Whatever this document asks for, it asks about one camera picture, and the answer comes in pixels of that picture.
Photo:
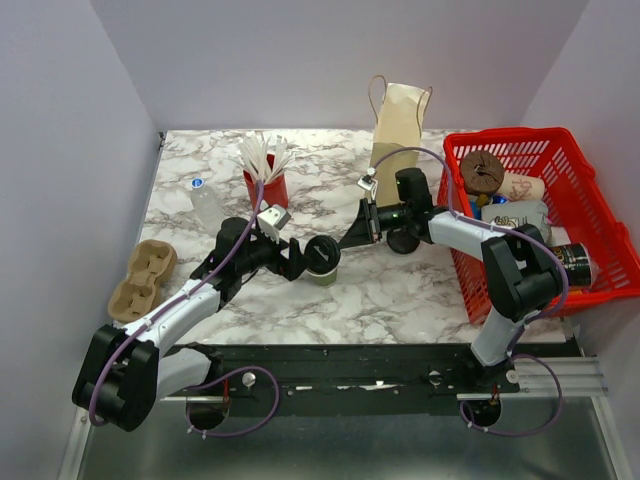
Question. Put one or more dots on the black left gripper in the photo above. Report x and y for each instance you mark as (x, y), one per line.
(291, 267)

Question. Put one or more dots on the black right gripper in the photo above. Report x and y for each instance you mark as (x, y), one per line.
(366, 228)

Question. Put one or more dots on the black plastic cup lid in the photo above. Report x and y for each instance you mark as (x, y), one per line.
(323, 254)

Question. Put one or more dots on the green paper coffee cup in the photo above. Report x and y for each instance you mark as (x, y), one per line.
(323, 279)

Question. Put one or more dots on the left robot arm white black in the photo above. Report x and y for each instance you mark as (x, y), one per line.
(127, 370)

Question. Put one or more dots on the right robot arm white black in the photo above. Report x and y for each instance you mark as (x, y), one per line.
(522, 275)

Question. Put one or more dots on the beige paper takeout bag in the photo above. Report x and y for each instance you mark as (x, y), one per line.
(398, 123)

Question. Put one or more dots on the red plastic cup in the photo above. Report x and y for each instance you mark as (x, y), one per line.
(267, 187)

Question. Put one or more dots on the clear plastic water bottle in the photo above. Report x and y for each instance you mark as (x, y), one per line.
(206, 205)

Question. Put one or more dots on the white wrapped straws bundle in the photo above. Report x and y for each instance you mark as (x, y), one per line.
(255, 144)

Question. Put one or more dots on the brown cardboard cup carrier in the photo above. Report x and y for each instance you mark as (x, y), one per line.
(150, 266)

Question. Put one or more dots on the grey printed snack bag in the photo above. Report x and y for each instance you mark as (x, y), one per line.
(518, 213)

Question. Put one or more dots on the beige printed paper cup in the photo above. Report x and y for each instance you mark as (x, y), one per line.
(517, 187)

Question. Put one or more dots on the black printed can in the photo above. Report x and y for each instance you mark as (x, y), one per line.
(579, 265)

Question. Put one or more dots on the red plastic basket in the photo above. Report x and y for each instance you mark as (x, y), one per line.
(572, 195)

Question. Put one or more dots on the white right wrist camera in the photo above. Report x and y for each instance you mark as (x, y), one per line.
(368, 183)

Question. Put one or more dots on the black mounting rail base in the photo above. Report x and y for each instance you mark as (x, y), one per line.
(350, 380)

